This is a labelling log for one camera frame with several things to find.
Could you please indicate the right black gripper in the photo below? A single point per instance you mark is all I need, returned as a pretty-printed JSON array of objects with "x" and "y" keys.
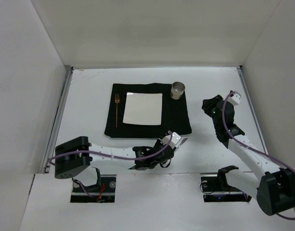
[{"x": 212, "y": 104}]

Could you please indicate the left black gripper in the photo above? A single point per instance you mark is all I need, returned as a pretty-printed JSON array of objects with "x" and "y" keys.
[{"x": 166, "y": 153}]

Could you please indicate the square white plate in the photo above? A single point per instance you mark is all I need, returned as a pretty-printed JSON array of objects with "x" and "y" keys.
[{"x": 143, "y": 109}]

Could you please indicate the left aluminium rail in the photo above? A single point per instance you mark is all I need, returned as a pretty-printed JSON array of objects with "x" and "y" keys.
[{"x": 49, "y": 152}]

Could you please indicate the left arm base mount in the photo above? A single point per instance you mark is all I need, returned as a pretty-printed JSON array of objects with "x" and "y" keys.
[{"x": 103, "y": 191}]

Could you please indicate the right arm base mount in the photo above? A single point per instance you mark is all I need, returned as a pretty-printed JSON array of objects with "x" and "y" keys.
[{"x": 215, "y": 188}]

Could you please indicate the right aluminium rail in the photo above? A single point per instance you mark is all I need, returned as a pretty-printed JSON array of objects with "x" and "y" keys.
[{"x": 261, "y": 145}]

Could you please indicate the aluminium rail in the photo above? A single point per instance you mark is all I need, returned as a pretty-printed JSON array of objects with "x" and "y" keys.
[
  {"x": 49, "y": 152},
  {"x": 261, "y": 145}
]

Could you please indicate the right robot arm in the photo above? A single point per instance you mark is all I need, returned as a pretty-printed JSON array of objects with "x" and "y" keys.
[{"x": 273, "y": 183}]

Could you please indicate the black cloth placemat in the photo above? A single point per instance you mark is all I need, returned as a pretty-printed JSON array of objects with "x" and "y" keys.
[{"x": 174, "y": 113}]

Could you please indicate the copper fork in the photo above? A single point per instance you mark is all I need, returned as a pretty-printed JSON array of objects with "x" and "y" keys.
[{"x": 117, "y": 101}]

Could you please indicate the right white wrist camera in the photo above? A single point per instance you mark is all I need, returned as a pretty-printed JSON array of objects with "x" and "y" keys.
[{"x": 234, "y": 98}]

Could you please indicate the silver knife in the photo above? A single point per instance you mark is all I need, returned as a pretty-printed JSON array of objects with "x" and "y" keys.
[{"x": 181, "y": 142}]

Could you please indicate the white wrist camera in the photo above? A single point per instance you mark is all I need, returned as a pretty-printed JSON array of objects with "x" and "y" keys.
[
  {"x": 173, "y": 139},
  {"x": 234, "y": 98}
]

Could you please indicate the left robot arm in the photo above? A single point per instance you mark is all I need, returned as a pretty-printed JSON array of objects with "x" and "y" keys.
[{"x": 74, "y": 156}]

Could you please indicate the white paper cup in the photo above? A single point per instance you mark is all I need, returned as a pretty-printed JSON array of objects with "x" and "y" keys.
[{"x": 177, "y": 90}]

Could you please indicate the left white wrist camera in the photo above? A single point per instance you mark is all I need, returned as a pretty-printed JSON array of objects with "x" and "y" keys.
[{"x": 173, "y": 139}]

